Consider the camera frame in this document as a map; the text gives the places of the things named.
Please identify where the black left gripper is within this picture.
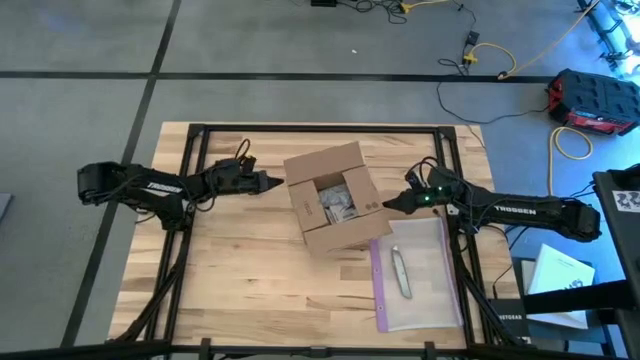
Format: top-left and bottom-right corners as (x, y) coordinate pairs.
(213, 157), (286, 198)

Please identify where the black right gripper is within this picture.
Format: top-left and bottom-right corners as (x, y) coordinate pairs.
(381, 169), (462, 216)

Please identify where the brown Sephora cardboard box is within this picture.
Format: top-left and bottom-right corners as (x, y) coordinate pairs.
(282, 141), (394, 259)

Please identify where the grey utility knife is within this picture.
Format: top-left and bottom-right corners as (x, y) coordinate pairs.
(389, 244), (414, 301)

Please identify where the white mesh pouch purple trim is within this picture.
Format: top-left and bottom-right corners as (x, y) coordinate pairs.
(368, 216), (464, 334)

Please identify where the crumpled clear plastic wrap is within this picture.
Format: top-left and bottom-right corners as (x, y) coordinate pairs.
(317, 183), (359, 226)

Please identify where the black Netgear router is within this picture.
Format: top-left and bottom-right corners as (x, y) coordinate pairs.
(489, 298), (531, 339)

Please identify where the white booklet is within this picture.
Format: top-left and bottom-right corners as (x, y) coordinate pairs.
(527, 243), (597, 331)

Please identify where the red black toolbox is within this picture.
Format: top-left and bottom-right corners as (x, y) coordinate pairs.
(545, 68), (640, 137)

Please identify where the black equipment stand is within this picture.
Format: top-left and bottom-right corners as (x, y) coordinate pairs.
(519, 164), (640, 360)

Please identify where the black floor cable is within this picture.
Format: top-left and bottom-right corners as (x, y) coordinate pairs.
(436, 59), (551, 125)

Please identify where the yellow coiled cable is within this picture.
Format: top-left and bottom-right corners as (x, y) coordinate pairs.
(547, 125), (595, 206)

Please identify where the yellow extension cord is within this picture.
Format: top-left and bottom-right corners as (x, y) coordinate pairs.
(462, 0), (601, 81)

